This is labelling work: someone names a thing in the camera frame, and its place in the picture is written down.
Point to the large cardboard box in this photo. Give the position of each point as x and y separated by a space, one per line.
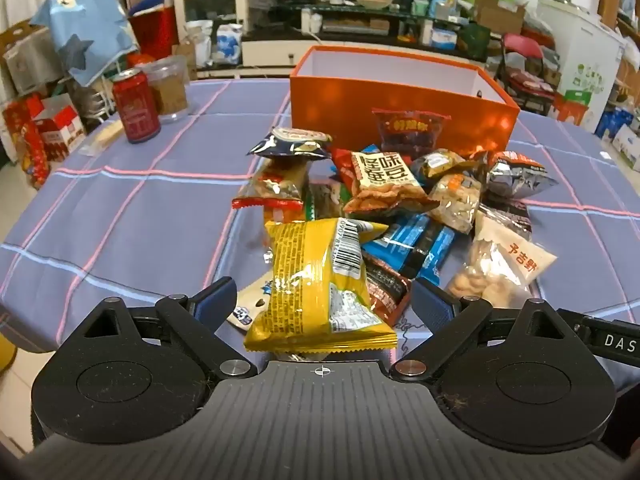
500 15

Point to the blue star-print cloth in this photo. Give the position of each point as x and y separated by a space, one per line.
85 30

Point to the red gift carton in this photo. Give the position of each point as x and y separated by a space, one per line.
57 127

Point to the white peanut snack packet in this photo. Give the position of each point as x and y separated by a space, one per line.
495 270

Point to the white glass-door cabinet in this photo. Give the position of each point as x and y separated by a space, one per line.
210 5

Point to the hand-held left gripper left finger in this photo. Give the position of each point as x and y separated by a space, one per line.
216 300

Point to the clear plastic cup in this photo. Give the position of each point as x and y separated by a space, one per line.
170 90

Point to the pale wrapped snack stick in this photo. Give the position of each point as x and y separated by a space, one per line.
102 137

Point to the dark green bag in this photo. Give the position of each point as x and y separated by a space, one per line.
474 42

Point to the blue white plastic bag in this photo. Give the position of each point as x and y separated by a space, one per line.
229 42

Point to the dark blue snack packet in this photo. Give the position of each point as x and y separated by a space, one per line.
292 144

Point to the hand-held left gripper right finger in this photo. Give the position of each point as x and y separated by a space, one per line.
432 305

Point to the clear nut snack packet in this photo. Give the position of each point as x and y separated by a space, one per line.
455 202

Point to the red folding chair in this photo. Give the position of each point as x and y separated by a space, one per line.
525 65

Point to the dark yellow-label snack packet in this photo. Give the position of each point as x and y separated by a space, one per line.
440 162

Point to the red windowed snack packet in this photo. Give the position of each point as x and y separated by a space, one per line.
412 132

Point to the green snack packet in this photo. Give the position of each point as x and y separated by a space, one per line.
322 202

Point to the brown snack packet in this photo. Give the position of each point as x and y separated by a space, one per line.
387 290

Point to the orange cardboard box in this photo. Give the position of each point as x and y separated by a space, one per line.
350 105

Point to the silver snack packet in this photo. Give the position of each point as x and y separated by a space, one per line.
515 175

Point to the black snack packet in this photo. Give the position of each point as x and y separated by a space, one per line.
510 217

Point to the blue black-striped snack packet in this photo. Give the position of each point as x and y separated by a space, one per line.
415 250

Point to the wooden shelf unit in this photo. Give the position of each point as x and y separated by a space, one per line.
627 5

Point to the yellow snack packet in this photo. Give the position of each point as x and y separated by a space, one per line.
310 290

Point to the white television stand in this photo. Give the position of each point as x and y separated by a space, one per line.
350 42

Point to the purple plaid tablecloth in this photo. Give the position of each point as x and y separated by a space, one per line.
150 200

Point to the clear red-edged snack packet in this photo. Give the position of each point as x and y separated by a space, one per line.
275 190

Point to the red-orange bean snack packet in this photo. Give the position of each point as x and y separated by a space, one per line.
382 180

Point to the white chest freezer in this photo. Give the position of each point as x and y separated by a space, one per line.
585 50

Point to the red drink can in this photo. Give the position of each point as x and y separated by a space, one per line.
136 107

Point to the small white snack packet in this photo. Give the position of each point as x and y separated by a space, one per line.
247 310

